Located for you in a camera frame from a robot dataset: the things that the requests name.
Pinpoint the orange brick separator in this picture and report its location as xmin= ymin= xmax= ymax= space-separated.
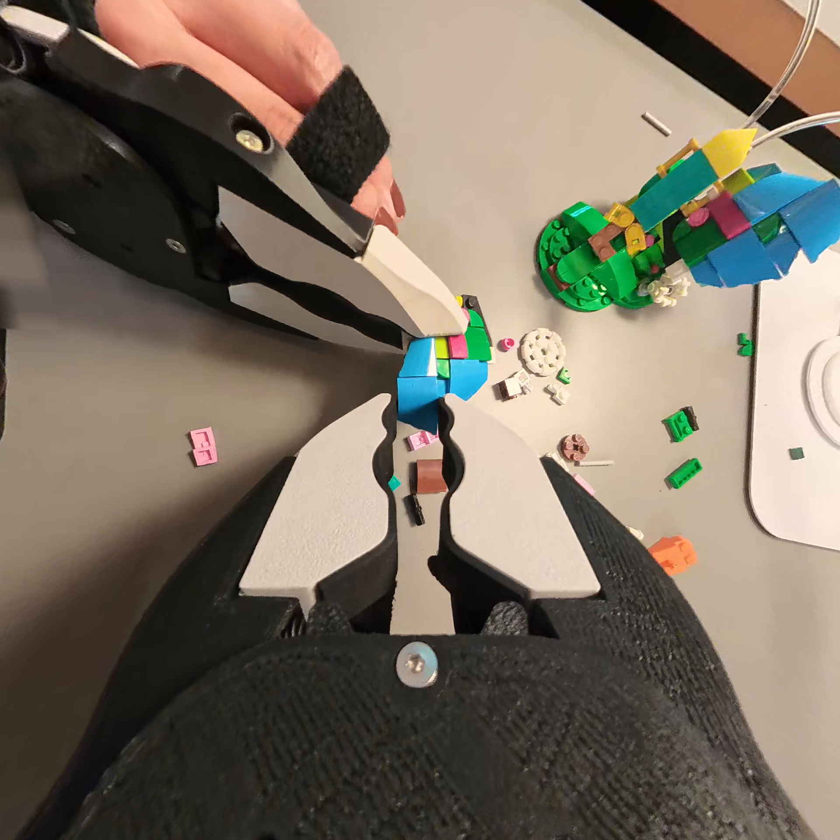
xmin=650 ymin=535 xmax=698 ymax=577

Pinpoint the person's left hand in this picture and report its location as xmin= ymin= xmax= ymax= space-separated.
xmin=95 ymin=0 xmax=408 ymax=237

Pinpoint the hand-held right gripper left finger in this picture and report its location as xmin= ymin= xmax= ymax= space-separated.
xmin=238 ymin=392 xmax=400 ymax=601

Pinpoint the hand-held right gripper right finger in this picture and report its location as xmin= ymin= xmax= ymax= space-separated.
xmin=437 ymin=395 xmax=602 ymax=601

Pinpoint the clear curved tube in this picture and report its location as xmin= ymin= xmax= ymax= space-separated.
xmin=751 ymin=112 xmax=840 ymax=142
xmin=742 ymin=0 xmax=824 ymax=132

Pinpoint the small blue green lego assembly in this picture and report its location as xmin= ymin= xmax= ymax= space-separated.
xmin=395 ymin=295 xmax=494 ymax=434

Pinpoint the white round lego plate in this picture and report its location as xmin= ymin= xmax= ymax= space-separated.
xmin=520 ymin=328 xmax=567 ymax=376

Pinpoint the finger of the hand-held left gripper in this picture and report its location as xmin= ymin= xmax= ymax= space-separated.
xmin=228 ymin=281 xmax=409 ymax=355
xmin=217 ymin=187 xmax=471 ymax=337

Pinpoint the white plastic base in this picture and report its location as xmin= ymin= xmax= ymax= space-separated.
xmin=748 ymin=249 xmax=840 ymax=552

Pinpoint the green lego bird model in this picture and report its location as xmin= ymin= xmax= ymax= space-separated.
xmin=537 ymin=128 xmax=840 ymax=311

